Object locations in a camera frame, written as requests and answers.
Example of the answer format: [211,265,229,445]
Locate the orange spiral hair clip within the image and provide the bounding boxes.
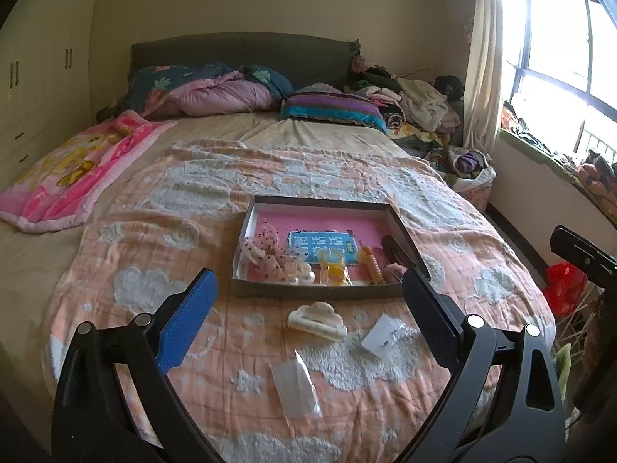
[359,245,387,285]

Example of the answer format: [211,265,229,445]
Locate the wire geometric basket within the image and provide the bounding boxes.
[554,284,604,349]

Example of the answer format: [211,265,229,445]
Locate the clear plastic bag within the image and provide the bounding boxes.
[269,351,323,421]

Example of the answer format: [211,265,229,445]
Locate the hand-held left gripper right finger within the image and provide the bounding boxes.
[401,267,566,463]

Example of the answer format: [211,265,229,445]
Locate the cream curtain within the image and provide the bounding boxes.
[462,0,507,155]

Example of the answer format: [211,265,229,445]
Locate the peach pearl bow hair clip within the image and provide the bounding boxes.
[284,255,319,285]

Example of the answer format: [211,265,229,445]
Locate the pink quilt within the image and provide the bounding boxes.
[144,76,285,118]

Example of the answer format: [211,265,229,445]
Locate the purple striped pillow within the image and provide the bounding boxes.
[279,85,389,131]

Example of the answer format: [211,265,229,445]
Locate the pink fuzzy hair clip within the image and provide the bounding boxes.
[383,261,411,285]

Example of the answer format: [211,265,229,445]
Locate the dark upholstered headboard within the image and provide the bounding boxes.
[130,32,362,90]

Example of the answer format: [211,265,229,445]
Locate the green cloth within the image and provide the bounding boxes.
[553,341,575,383]

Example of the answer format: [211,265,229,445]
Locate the polka-dot bow hair clip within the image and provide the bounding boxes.
[239,224,290,281]

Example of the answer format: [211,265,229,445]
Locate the cream wardrobe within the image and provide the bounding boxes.
[0,0,105,189]

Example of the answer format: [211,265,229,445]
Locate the cloths on window sill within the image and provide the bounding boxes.
[500,100,617,223]

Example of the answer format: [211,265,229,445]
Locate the pile of clothes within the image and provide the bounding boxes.
[344,55,466,155]

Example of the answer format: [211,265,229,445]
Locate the window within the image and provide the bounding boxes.
[501,0,617,155]

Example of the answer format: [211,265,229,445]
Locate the shallow box with pink inside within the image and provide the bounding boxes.
[230,195,433,300]

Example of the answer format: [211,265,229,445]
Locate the orange cloud-pattern blanket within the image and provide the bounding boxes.
[42,138,556,463]

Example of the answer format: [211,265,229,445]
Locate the pink cartoon blanket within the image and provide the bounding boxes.
[0,109,179,233]

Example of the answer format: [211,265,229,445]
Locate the clear earring card packet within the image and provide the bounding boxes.
[361,312,411,356]

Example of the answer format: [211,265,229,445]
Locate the beige bed sheet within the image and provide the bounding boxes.
[0,110,411,396]

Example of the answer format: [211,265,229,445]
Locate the dark brown oval hair clip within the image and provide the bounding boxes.
[380,234,411,271]

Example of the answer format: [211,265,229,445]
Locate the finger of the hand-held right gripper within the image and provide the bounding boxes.
[550,225,617,279]

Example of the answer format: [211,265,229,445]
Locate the floral basket with clothes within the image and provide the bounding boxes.
[433,144,497,194]

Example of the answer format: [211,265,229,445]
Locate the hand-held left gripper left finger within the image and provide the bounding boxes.
[51,269,220,463]

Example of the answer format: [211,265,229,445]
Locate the yellow hair clip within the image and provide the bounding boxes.
[315,245,356,287]

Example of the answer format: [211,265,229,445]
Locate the dark floral quilt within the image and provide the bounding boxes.
[122,62,295,117]

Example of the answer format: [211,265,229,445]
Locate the white claw hair clip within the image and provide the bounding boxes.
[287,301,348,343]

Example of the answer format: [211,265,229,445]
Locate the red plastic bag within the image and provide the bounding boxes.
[543,261,589,317]

